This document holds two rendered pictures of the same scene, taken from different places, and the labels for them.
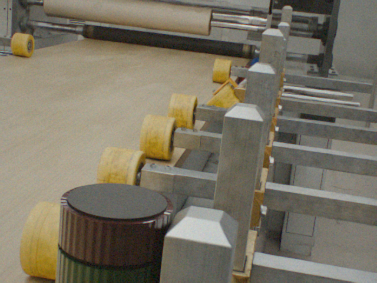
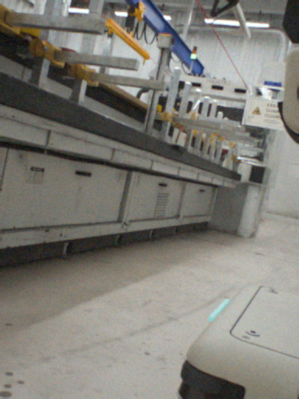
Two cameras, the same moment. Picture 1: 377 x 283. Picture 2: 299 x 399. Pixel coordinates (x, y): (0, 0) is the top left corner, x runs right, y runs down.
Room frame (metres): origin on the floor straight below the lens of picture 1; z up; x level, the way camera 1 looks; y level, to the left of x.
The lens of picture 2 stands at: (-2.49, -0.50, 0.51)
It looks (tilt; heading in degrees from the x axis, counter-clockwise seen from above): 3 degrees down; 12
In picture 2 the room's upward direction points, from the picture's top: 12 degrees clockwise
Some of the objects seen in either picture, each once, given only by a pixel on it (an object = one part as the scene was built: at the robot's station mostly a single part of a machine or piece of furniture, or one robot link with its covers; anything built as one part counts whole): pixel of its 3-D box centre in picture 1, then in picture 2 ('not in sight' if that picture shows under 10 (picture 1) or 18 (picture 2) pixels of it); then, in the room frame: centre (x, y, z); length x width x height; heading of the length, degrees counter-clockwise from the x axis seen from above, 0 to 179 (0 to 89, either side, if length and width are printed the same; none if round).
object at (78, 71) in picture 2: not in sight; (85, 75); (-0.91, 0.17, 0.82); 0.14 x 0.06 x 0.05; 172
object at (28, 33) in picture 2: not in sight; (26, 41); (-1.12, 0.30, 0.85); 0.08 x 0.08 x 0.11
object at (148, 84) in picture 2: not in sight; (109, 79); (-0.91, 0.07, 0.82); 0.43 x 0.03 x 0.04; 82
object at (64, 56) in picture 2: not in sight; (75, 58); (-1.15, 0.11, 0.82); 0.43 x 0.03 x 0.04; 82
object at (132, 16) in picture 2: not in sight; (133, 23); (4.98, 1.95, 2.95); 0.34 x 0.26 x 0.49; 172
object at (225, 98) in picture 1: (224, 101); not in sight; (1.60, -0.08, 0.93); 0.09 x 0.08 x 0.09; 82
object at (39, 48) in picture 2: not in sight; (47, 53); (-1.16, 0.20, 0.82); 0.14 x 0.06 x 0.05; 172
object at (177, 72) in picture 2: not in sight; (169, 109); (0.06, 0.02, 0.89); 0.04 x 0.04 x 0.48; 82
